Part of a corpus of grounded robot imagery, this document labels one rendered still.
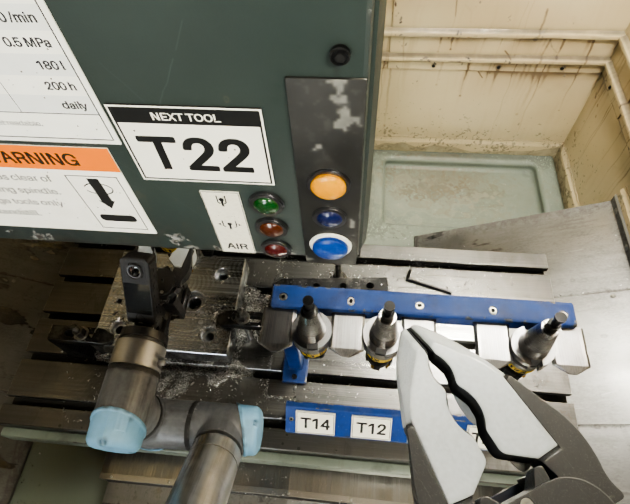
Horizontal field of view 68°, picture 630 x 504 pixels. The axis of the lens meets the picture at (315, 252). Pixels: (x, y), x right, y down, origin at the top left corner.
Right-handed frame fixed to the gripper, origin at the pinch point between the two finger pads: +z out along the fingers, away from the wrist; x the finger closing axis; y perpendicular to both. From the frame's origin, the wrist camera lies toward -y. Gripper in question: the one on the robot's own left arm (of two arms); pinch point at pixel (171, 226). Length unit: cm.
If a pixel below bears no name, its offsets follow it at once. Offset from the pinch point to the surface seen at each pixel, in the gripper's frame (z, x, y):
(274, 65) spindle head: -21, 27, -49
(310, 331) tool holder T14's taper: -17.4, 25.7, -0.7
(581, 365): -18, 65, 4
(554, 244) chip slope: 32, 86, 47
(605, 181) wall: 51, 101, 42
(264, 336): -17.1, 18.2, 3.6
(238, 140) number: -21, 24, -43
